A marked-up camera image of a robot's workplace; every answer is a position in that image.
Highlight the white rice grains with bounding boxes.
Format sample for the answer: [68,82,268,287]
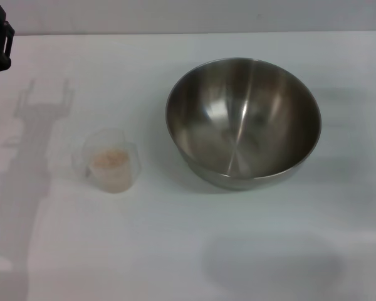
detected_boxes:
[89,149,134,193]

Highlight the clear plastic measuring cup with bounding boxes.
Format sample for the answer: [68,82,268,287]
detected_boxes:
[71,127,144,195]

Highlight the stainless steel mixing bowl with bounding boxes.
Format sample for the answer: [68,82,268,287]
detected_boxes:
[165,57,322,192]

